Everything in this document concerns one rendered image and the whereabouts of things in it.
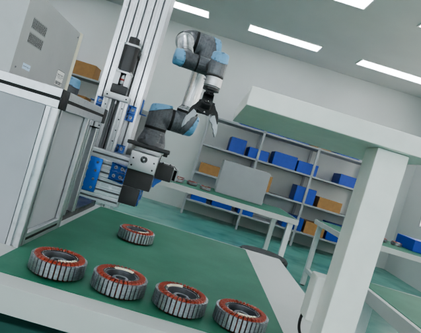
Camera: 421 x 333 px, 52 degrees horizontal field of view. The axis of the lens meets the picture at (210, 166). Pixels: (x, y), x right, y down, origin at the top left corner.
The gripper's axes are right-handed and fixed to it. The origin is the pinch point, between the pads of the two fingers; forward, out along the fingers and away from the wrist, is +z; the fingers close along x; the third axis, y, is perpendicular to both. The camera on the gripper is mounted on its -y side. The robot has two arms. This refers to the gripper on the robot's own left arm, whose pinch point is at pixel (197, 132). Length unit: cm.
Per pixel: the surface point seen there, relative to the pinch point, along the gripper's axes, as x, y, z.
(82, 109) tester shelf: 34, -68, 6
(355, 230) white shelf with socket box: -27, -108, 14
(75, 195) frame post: 34, -42, 33
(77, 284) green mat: 19, -97, 40
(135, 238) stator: 12, -53, 38
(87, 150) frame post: 34, -42, 18
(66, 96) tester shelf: 35, -82, 5
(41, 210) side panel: 35, -72, 34
